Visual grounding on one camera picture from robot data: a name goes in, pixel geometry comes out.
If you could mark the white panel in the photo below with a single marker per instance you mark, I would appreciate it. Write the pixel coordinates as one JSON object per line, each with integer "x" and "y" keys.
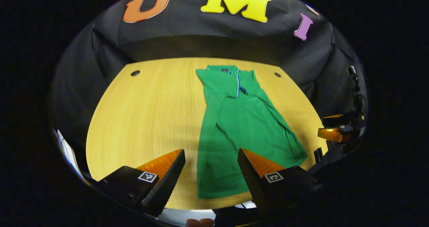
{"x": 68, "y": 151}

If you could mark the green T-shirt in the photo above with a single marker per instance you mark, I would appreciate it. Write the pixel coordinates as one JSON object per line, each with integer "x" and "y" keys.
{"x": 241, "y": 126}

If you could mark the black backdrop cloth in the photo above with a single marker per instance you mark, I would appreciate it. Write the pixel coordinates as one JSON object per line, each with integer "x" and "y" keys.
{"x": 201, "y": 36}

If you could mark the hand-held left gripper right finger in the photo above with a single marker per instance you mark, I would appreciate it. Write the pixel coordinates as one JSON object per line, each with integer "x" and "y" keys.
{"x": 254, "y": 186}

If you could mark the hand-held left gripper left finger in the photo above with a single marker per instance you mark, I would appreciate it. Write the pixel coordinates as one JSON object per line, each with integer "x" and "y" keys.
{"x": 167, "y": 186}

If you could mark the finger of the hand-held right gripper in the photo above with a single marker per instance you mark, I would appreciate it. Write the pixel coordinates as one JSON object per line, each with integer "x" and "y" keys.
{"x": 330, "y": 134}
{"x": 335, "y": 121}

